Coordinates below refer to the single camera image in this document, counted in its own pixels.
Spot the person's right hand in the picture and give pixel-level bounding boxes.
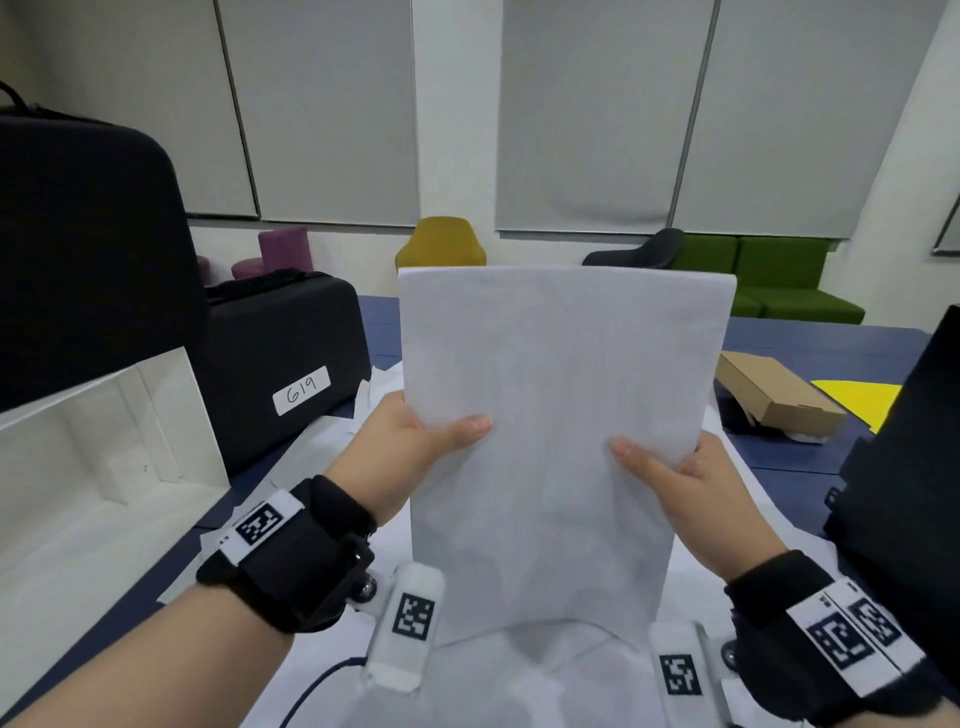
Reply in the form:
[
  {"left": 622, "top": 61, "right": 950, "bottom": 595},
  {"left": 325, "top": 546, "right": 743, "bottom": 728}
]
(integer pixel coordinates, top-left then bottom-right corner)
[{"left": 608, "top": 431, "right": 790, "bottom": 585}]

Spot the person's left hand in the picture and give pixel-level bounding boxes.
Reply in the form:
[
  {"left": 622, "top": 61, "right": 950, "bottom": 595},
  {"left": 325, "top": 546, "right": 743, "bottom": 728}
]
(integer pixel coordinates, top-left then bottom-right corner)
[{"left": 322, "top": 389, "right": 494, "bottom": 530}]

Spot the yellow folder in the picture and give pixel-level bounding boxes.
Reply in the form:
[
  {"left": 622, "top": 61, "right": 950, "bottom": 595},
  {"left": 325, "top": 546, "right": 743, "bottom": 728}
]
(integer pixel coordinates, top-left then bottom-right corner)
[{"left": 809, "top": 380, "right": 904, "bottom": 435}]

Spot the neat white paper sheaf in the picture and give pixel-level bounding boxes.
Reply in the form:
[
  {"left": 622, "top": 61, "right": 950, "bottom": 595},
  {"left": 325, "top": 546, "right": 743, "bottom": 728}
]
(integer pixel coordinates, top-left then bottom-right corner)
[{"left": 395, "top": 263, "right": 739, "bottom": 650}]

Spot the pile of white papers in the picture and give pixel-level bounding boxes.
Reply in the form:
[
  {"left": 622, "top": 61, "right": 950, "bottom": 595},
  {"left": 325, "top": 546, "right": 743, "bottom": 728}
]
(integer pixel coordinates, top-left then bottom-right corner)
[{"left": 153, "top": 367, "right": 841, "bottom": 728}]

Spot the brown cardboard box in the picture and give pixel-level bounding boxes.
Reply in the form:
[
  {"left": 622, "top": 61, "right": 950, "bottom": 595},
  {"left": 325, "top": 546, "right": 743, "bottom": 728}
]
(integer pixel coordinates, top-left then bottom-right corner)
[{"left": 716, "top": 350, "right": 849, "bottom": 444}]

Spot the black case with white label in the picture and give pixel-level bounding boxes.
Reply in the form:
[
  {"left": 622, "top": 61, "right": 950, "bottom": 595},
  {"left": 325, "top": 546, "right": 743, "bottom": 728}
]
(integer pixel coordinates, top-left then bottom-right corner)
[{"left": 191, "top": 269, "right": 374, "bottom": 475}]

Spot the black fabric bag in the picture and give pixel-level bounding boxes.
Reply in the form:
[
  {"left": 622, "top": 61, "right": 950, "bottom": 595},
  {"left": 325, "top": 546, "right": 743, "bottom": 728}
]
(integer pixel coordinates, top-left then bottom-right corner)
[{"left": 821, "top": 303, "right": 960, "bottom": 691}]

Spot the yellow armchair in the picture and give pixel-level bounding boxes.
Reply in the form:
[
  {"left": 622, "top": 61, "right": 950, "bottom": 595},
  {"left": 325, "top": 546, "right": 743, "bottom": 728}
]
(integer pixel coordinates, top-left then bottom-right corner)
[{"left": 395, "top": 215, "right": 489, "bottom": 273}]

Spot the tall purple stool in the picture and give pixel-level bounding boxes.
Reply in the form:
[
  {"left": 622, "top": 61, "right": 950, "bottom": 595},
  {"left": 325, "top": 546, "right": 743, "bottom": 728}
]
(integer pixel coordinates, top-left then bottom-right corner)
[{"left": 257, "top": 226, "right": 315, "bottom": 275}]

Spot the green sofa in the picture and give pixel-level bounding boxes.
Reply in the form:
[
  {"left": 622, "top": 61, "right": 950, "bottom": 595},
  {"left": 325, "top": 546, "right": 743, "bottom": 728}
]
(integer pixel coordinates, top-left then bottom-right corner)
[{"left": 671, "top": 233, "right": 868, "bottom": 325}]

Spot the black armchair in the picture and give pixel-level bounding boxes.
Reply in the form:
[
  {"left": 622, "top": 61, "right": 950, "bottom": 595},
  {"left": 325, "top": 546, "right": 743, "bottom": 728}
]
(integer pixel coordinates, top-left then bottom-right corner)
[{"left": 581, "top": 227, "right": 688, "bottom": 271}]

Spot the open white box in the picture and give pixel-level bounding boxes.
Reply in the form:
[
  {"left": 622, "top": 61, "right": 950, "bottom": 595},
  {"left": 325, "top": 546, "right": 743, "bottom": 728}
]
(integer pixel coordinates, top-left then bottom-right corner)
[{"left": 0, "top": 346, "right": 232, "bottom": 695}]

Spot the large black carrying case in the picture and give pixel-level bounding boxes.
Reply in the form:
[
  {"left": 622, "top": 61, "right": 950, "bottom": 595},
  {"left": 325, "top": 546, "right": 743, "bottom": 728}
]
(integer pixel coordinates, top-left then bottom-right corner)
[{"left": 0, "top": 80, "right": 211, "bottom": 414}]

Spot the grey roller blind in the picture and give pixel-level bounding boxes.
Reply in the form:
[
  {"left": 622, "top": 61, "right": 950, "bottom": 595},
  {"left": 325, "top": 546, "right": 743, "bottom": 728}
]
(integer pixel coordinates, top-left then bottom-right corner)
[
  {"left": 213, "top": 0, "right": 420, "bottom": 228},
  {"left": 0, "top": 0, "right": 260, "bottom": 220},
  {"left": 671, "top": 0, "right": 950, "bottom": 241},
  {"left": 494, "top": 0, "right": 721, "bottom": 235},
  {"left": 932, "top": 187, "right": 960, "bottom": 258}
]

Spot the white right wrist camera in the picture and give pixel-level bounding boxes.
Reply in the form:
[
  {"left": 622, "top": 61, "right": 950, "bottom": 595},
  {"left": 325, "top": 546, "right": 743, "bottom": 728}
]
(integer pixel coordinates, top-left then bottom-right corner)
[{"left": 648, "top": 620, "right": 740, "bottom": 728}]

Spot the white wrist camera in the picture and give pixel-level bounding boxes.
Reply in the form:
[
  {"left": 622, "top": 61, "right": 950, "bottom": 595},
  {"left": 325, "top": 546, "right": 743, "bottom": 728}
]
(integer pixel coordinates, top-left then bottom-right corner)
[
  {"left": 359, "top": 562, "right": 448, "bottom": 693},
  {"left": 648, "top": 620, "right": 740, "bottom": 728}
]

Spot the black left wrist strap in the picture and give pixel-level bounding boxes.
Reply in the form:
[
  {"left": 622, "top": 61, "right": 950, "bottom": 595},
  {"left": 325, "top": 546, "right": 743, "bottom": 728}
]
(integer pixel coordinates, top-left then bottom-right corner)
[{"left": 194, "top": 474, "right": 379, "bottom": 635}]

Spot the black wrist strap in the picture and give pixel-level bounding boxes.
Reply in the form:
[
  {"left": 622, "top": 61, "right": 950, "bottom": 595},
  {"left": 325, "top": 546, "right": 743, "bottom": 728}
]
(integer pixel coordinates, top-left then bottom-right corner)
[
  {"left": 194, "top": 474, "right": 379, "bottom": 635},
  {"left": 723, "top": 549, "right": 946, "bottom": 728}
]

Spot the black right wrist strap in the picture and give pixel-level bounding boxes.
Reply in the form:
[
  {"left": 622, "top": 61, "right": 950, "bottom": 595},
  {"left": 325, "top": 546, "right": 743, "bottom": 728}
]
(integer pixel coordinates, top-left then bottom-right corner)
[{"left": 723, "top": 549, "right": 946, "bottom": 728}]

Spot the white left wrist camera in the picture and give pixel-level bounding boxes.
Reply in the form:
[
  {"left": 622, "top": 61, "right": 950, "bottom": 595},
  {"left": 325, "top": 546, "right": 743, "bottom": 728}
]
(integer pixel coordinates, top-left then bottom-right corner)
[{"left": 359, "top": 562, "right": 448, "bottom": 693}]

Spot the black left camera cable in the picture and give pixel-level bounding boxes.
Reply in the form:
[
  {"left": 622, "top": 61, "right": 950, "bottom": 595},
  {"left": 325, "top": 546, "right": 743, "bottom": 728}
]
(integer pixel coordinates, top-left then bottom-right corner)
[{"left": 277, "top": 656, "right": 370, "bottom": 728}]

